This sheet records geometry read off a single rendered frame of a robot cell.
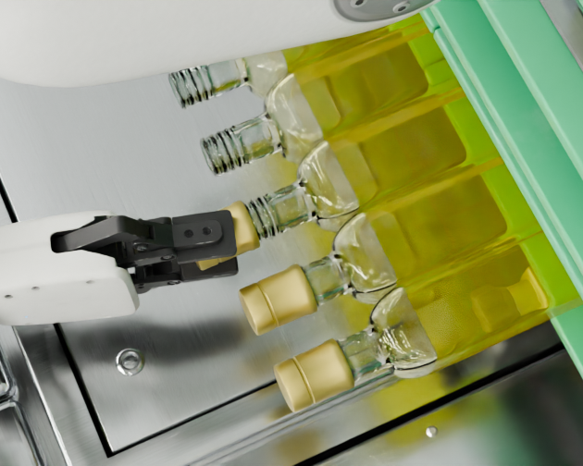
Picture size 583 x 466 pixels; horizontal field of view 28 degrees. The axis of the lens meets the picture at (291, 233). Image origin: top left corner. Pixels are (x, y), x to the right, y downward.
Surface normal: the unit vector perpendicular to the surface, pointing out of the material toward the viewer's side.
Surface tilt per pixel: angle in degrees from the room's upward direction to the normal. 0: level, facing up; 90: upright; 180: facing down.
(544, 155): 90
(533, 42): 90
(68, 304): 75
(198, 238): 90
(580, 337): 90
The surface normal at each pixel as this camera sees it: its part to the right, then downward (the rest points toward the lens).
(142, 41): 0.37, 0.85
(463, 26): 0.02, -0.34
